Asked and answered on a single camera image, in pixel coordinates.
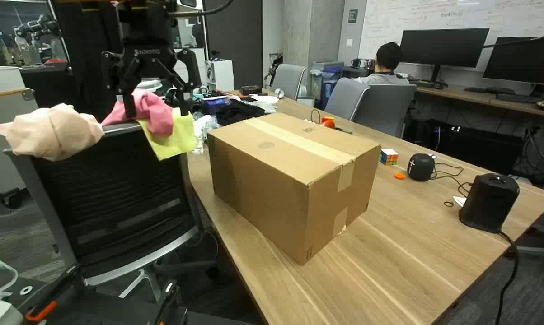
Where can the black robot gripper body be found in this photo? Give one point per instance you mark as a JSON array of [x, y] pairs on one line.
[[125, 71]]

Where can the small round black speaker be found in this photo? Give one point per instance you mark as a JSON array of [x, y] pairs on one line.
[[421, 167]]

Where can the peach beige towel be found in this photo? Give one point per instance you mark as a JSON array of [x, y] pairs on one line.
[[53, 134]]

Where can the black cylindrical speaker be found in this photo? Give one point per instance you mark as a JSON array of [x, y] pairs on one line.
[[488, 203]]

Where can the colourful puzzle cube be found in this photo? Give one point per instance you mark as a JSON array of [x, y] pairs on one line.
[[389, 156]]

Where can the wooden side desk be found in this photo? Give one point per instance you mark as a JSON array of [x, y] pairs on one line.
[[483, 100]]

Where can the person in grey shirt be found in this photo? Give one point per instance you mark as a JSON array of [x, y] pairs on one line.
[[387, 59]]

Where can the small orange object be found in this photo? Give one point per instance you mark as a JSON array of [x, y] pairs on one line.
[[400, 176]]

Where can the left black computer monitor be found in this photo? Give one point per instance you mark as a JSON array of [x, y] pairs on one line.
[[456, 48]]

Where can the yellow microfiber towel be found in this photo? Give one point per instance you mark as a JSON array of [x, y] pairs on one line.
[[179, 142]]

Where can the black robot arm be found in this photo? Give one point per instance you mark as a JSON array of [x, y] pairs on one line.
[[114, 46]]

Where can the grey office chair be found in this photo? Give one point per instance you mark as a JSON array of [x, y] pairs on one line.
[[380, 107], [289, 82]]

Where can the pile of dark clutter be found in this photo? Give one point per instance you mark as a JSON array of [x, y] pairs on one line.
[[226, 109]]

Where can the black computer monitor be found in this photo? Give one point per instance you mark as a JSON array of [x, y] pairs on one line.
[[456, 48], [517, 59]]

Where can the pink towel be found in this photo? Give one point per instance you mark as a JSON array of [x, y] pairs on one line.
[[147, 107]]

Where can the right black computer monitor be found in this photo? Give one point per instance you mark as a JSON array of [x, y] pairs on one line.
[[517, 59]]

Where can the grey office chair near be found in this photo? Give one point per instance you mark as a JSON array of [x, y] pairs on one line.
[[380, 107]]

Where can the black mesh office chair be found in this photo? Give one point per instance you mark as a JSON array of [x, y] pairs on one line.
[[114, 208]]

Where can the grey office chair far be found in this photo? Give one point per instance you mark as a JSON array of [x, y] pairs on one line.
[[289, 82]]

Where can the sealed brown cardboard box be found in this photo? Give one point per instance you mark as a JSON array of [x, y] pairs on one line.
[[297, 183]]

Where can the orange handled tool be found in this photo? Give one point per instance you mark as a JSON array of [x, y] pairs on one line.
[[40, 313]]

